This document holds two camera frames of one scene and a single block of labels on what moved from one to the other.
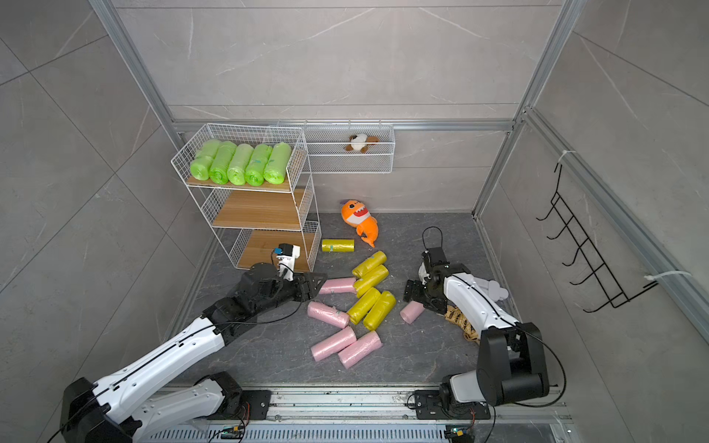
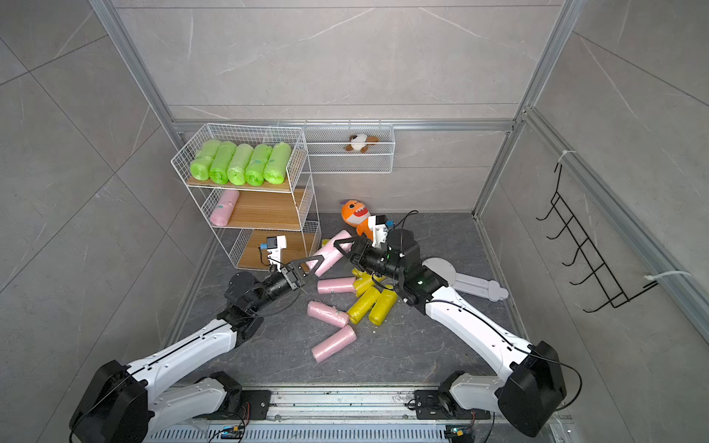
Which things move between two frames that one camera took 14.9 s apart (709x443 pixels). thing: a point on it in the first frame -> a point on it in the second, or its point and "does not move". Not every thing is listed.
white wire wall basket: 347,146 does not move
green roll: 278,163 does not move
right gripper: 413,292 -> 363,249
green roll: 256,167 does not move
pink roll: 367,344 -> 330,254
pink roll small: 412,311 -> 224,208
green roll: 221,161 does not move
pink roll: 345,338 does not move
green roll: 236,170 does not move
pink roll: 328,315 does not move
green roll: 199,166 does not move
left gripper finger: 316,281 -> 319,258
